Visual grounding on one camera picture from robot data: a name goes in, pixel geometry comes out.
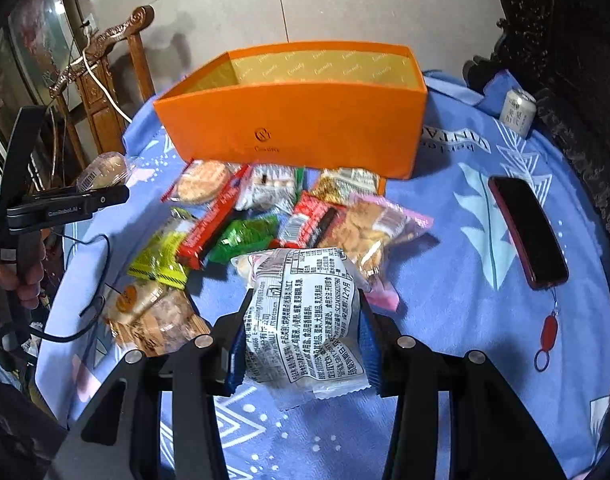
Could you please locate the white printed snack packet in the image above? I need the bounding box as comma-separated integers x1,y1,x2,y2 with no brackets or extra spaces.
232,247,371,411

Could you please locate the blue printed tablecloth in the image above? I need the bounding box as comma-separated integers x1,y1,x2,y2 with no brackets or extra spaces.
35,70,610,480

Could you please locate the long red snack packet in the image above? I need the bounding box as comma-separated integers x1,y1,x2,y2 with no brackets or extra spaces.
177,165,253,271

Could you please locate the clear round cake packet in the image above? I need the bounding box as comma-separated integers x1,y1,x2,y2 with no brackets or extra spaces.
102,280,158,326

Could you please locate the red phone strap tag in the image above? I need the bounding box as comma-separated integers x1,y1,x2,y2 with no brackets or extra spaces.
533,287,560,372

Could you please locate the black cable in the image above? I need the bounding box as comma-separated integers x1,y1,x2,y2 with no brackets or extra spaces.
30,232,113,343

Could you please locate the clear green-edged snack packet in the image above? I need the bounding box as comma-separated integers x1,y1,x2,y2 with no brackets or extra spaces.
234,162,306,213

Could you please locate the dark carved wooden furniture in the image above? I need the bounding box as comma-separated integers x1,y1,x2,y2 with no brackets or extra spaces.
462,0,610,241

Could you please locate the orange printed snack packet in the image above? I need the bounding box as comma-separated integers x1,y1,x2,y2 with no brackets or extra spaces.
310,166,388,206

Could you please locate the yellow striped snack packet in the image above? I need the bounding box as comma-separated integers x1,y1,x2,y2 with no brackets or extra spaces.
128,207,198,288

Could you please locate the dark cloth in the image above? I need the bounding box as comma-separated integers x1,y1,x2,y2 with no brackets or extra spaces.
0,375,68,480

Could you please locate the carved brown wooden chair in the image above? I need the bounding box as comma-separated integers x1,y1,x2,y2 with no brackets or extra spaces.
49,5,158,161

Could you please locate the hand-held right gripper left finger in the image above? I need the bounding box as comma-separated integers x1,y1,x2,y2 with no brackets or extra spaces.
50,292,256,480

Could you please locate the framed red painting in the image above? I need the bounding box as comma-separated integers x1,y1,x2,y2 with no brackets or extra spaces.
0,0,86,111

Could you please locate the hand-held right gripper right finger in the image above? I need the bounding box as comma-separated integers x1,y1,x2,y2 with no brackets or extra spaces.
357,297,568,480

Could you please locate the smartphone with red case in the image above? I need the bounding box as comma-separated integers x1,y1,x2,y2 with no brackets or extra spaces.
487,175,570,292

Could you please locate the clear round cracker packet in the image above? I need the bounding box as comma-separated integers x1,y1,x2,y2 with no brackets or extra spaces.
161,159,233,206

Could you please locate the white drink can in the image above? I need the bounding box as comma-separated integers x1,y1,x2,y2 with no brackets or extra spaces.
500,87,537,137

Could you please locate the red and white snack packet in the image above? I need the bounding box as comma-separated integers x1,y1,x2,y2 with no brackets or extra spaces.
275,191,346,250

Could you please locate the person's left hand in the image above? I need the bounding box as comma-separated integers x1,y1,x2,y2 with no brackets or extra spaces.
0,239,47,311

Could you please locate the brown pastry packet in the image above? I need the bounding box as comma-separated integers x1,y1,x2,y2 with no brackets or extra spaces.
116,290,211,358

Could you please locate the white power cable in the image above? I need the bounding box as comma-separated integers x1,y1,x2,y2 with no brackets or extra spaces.
82,27,133,126

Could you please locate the orange cardboard box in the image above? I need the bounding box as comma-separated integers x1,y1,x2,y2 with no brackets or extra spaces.
152,42,428,181

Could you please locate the round bread packet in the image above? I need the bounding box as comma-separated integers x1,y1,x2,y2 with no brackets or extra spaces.
75,152,136,193

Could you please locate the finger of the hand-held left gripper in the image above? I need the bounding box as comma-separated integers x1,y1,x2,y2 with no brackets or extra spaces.
82,185,131,217

